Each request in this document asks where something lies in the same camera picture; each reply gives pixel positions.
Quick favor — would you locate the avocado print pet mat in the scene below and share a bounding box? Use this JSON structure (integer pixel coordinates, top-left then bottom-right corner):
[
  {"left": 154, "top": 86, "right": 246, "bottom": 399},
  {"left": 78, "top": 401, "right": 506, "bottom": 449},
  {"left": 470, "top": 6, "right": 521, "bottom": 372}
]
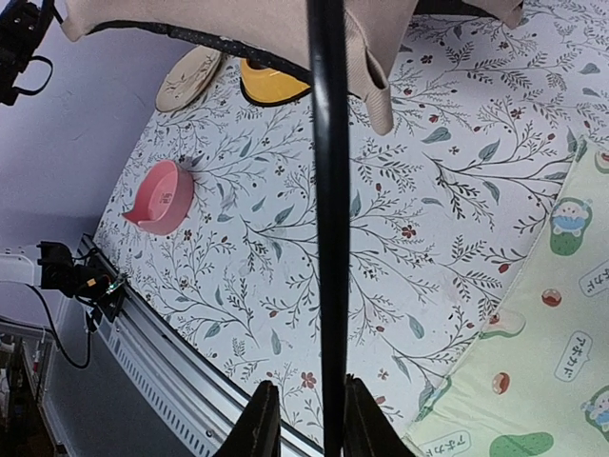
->
[{"left": 404, "top": 138, "right": 608, "bottom": 457}]

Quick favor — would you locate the black tent pole one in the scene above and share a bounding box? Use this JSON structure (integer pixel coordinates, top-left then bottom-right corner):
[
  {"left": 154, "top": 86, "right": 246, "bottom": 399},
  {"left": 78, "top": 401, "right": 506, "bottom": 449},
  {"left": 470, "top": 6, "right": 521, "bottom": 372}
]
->
[{"left": 307, "top": 1, "right": 350, "bottom": 456}]

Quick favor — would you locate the beige leaf plate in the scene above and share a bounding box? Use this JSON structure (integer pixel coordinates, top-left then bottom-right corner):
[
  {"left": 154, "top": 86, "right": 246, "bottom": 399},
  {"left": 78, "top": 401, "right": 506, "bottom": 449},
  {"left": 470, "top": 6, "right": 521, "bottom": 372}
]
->
[{"left": 155, "top": 46, "right": 222, "bottom": 112}]

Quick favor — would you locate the pink pet bowl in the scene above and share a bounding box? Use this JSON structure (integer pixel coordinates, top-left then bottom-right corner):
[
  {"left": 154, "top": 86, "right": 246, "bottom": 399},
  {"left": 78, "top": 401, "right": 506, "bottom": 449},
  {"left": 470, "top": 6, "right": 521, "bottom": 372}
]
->
[{"left": 122, "top": 160, "right": 194, "bottom": 235}]

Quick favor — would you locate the beige pet tent fabric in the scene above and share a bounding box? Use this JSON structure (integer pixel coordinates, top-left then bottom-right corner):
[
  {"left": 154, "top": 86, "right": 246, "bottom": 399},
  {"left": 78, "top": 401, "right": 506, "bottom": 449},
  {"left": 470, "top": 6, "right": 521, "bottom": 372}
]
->
[{"left": 62, "top": 1, "right": 523, "bottom": 135}]

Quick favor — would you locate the front aluminium rail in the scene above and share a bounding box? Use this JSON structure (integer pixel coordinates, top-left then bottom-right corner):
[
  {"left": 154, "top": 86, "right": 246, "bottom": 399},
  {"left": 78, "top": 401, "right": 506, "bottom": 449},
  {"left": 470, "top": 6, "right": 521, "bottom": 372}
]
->
[{"left": 80, "top": 226, "right": 323, "bottom": 456}]

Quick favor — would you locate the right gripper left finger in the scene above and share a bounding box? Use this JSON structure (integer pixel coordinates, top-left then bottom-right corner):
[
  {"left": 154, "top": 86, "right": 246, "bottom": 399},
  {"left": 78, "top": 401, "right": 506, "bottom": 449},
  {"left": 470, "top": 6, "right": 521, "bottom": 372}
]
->
[{"left": 218, "top": 381, "right": 281, "bottom": 457}]

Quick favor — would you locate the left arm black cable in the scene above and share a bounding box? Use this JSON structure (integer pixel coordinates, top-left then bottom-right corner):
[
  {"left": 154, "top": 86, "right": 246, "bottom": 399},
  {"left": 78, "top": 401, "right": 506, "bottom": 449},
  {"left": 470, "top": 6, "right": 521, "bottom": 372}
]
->
[{"left": 28, "top": 285, "right": 94, "bottom": 370}]

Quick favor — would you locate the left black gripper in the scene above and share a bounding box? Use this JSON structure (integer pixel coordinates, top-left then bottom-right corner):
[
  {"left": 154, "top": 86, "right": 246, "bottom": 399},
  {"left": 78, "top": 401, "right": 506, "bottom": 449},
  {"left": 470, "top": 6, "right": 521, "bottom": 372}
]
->
[{"left": 1, "top": 0, "right": 55, "bottom": 106}]

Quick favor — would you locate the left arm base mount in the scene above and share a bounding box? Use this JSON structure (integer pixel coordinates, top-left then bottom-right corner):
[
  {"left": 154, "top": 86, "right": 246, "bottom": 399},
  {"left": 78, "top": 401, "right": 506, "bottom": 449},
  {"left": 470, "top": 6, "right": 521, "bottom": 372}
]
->
[{"left": 36, "top": 241, "right": 128, "bottom": 323}]

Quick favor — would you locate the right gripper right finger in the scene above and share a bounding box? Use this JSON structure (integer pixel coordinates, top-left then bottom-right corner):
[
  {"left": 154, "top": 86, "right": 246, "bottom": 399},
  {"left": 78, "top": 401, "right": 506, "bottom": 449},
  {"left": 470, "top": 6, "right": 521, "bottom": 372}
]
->
[{"left": 344, "top": 374, "right": 415, "bottom": 457}]

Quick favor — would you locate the yellow double bowl holder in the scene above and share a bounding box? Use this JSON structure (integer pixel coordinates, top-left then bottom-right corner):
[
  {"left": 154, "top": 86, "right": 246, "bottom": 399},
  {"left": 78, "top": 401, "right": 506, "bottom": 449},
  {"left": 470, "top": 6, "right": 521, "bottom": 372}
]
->
[{"left": 240, "top": 59, "right": 310, "bottom": 108}]

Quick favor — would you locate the floral table cloth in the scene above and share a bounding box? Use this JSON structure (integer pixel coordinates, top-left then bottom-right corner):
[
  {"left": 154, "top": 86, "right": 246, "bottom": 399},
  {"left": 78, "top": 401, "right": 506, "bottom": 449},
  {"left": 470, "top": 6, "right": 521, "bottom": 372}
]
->
[{"left": 95, "top": 1, "right": 608, "bottom": 428}]

